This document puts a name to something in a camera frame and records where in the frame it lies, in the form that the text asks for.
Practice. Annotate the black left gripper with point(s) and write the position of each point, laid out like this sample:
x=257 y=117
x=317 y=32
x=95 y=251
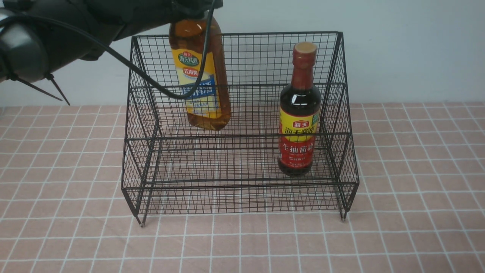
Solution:
x=136 y=16

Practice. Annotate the amber cooking wine bottle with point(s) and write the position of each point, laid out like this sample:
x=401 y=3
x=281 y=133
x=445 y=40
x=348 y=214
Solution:
x=198 y=54

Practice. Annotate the dark soy sauce bottle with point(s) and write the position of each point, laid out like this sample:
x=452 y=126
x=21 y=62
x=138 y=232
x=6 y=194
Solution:
x=300 y=103

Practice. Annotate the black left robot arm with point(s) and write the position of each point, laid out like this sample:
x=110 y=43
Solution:
x=31 y=50

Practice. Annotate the pink checkered tablecloth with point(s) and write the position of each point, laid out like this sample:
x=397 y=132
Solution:
x=419 y=207

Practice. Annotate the black wire mesh shelf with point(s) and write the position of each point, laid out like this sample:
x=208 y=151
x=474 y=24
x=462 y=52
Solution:
x=171 y=167

